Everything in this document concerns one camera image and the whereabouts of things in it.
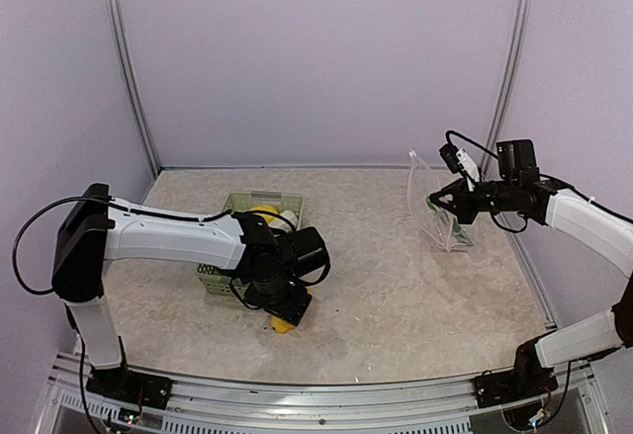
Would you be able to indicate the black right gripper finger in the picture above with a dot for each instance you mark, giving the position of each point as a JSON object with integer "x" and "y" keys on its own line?
{"x": 452, "y": 192}
{"x": 442, "y": 209}

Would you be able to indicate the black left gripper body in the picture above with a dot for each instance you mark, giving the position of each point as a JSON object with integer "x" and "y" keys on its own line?
{"x": 274, "y": 296}

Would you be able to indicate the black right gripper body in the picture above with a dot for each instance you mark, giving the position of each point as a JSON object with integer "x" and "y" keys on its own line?
{"x": 505, "y": 199}

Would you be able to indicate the green cucumber toy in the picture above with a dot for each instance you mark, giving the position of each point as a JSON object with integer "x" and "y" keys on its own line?
{"x": 452, "y": 235}

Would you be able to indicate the clear zip top bag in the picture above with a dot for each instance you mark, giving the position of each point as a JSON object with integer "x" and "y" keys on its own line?
{"x": 421, "y": 182}

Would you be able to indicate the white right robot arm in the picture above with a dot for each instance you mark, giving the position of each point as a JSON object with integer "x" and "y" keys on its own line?
{"x": 605, "y": 234}

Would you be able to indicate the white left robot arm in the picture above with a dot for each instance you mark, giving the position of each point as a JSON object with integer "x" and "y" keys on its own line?
{"x": 102, "y": 228}

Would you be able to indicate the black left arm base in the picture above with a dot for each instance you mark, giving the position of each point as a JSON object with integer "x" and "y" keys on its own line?
{"x": 129, "y": 386}

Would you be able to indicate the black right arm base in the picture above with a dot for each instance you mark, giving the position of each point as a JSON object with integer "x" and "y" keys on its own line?
{"x": 516, "y": 384}

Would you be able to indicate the green bok choy toy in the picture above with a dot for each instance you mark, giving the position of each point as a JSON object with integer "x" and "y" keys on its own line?
{"x": 286, "y": 221}

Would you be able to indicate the yellow lemon toy back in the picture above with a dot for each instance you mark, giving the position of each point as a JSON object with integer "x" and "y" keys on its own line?
{"x": 267, "y": 212}

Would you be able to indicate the beige perforated plastic basket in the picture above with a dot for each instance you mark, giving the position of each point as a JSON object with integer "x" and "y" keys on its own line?
{"x": 231, "y": 282}

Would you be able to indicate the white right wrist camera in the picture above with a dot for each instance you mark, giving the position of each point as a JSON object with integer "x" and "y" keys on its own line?
{"x": 459, "y": 162}

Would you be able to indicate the front aluminium rail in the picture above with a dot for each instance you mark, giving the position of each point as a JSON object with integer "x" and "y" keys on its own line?
{"x": 189, "y": 404}

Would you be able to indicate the right aluminium frame post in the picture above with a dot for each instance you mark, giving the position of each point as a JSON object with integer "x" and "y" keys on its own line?
{"x": 510, "y": 69}

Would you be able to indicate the aluminium frame post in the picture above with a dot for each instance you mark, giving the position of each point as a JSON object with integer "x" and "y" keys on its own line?
{"x": 510, "y": 69}
{"x": 125, "y": 60}

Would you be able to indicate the left aluminium frame post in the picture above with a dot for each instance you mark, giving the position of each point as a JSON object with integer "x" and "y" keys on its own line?
{"x": 125, "y": 60}

